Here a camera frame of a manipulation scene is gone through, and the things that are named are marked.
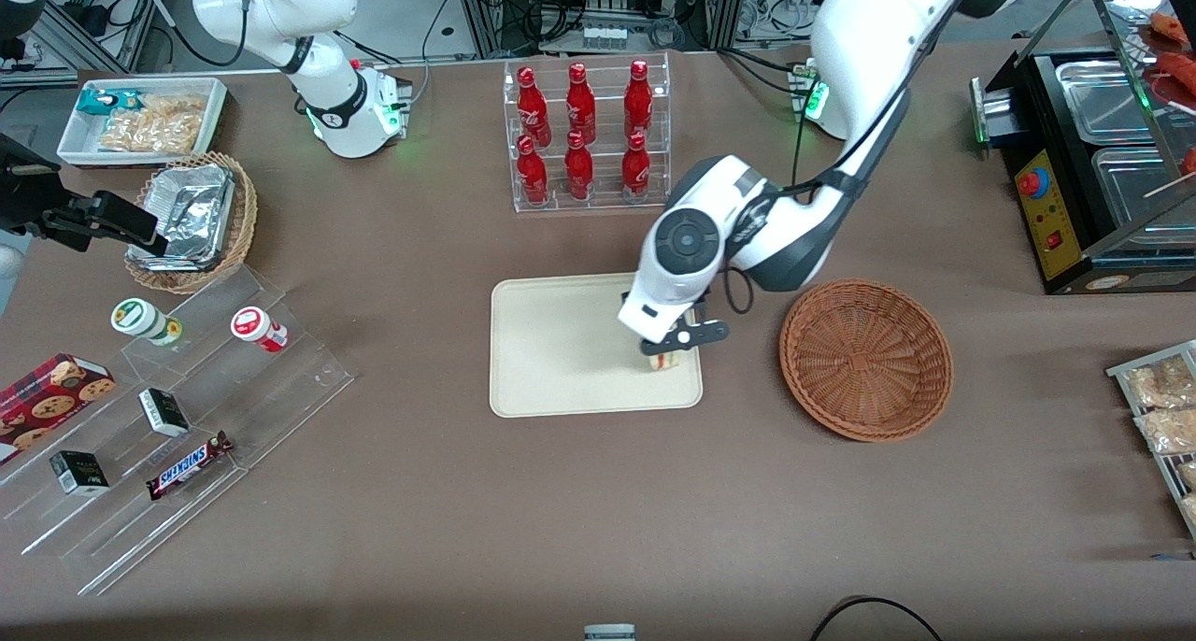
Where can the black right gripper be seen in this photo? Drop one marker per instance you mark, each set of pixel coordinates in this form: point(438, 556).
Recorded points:
point(28, 199)

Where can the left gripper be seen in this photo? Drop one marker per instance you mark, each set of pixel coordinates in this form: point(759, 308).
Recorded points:
point(701, 310)

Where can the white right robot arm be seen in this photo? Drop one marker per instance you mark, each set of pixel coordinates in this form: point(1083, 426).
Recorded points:
point(327, 108)

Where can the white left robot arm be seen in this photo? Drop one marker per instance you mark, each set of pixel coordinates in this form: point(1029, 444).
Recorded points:
point(869, 43)

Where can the beige plastic tray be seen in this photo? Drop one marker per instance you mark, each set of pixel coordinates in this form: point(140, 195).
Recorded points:
point(561, 351)

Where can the small tan wicker basket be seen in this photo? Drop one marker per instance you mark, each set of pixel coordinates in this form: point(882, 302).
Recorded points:
point(245, 211)

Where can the large brown wicker basket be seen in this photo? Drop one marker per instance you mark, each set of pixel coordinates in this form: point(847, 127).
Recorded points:
point(864, 361)

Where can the tray of packaged snacks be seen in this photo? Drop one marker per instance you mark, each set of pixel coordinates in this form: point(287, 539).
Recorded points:
point(1121, 370)

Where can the white rectangular snack bin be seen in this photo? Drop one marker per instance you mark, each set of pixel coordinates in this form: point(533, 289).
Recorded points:
point(75, 146)

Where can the aluminium foil container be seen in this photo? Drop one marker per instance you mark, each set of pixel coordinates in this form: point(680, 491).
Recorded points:
point(192, 216)

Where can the green lid jar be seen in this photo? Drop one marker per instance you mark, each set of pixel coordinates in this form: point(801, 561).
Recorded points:
point(140, 319)

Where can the clear bag of chips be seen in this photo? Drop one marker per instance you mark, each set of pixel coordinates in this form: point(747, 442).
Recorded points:
point(159, 125)

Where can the clear acrylic bottle rack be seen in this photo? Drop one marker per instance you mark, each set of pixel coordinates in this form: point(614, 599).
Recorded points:
point(603, 202)

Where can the teal snack packet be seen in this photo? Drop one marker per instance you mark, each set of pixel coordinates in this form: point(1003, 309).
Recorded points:
point(98, 102)

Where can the red soda bottle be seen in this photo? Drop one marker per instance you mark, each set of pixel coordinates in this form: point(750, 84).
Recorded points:
point(638, 99)
point(533, 108)
point(533, 178)
point(578, 174)
point(580, 104)
point(635, 174)

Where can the red cookie box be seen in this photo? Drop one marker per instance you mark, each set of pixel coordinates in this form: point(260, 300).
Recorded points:
point(47, 398)

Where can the red lid jar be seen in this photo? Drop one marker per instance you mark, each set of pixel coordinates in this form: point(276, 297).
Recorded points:
point(257, 328)

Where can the small black box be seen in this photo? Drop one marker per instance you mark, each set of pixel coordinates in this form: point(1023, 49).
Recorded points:
point(79, 473)
point(164, 412)

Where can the clear acrylic step display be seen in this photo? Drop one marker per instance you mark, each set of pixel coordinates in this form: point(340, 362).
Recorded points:
point(234, 407)

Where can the snickers chocolate bar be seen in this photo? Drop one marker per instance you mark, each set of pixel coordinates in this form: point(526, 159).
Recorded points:
point(187, 466)

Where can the small grey device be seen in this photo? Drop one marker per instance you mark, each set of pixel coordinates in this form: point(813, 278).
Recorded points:
point(609, 633)

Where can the black food warmer machine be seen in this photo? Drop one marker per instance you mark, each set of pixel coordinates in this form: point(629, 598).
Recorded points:
point(1051, 220)

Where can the steel warmer pan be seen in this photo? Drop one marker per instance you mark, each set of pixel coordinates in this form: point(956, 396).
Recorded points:
point(1135, 192)
point(1103, 99)

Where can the clear bag of snacks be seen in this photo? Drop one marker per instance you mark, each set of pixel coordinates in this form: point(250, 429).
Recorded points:
point(1190, 510)
point(1188, 475)
point(1168, 431)
point(1159, 384)

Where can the red sausage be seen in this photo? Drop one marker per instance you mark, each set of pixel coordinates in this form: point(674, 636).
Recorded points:
point(1179, 69)
point(1170, 27)

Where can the aluminium frame rack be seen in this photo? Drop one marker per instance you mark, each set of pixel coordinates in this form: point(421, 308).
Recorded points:
point(486, 15)

